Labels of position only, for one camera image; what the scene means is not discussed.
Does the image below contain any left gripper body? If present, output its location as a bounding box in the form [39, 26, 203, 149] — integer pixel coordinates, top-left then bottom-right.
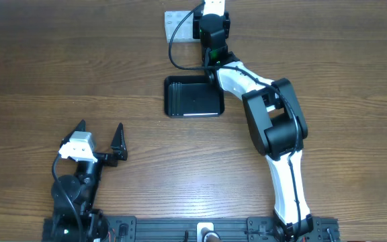
[94, 151, 119, 168]

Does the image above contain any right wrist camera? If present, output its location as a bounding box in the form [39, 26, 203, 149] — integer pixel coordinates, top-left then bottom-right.
[202, 0, 226, 16]

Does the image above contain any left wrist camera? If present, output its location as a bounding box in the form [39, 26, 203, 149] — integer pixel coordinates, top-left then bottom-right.
[58, 130, 97, 164]

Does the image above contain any mounting rail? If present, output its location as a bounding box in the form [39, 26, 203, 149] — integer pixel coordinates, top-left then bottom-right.
[42, 215, 341, 242]

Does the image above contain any white test tube rack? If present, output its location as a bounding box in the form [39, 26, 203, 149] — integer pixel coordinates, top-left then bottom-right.
[164, 10, 203, 44]

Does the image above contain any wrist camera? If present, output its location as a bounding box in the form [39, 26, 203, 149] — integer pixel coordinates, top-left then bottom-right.
[58, 130, 97, 164]
[202, 0, 226, 16]

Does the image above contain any black tray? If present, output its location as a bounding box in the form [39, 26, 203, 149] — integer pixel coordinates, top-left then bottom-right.
[163, 75, 226, 119]

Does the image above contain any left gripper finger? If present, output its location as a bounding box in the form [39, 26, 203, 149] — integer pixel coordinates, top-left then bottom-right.
[110, 122, 129, 161]
[60, 120, 87, 146]

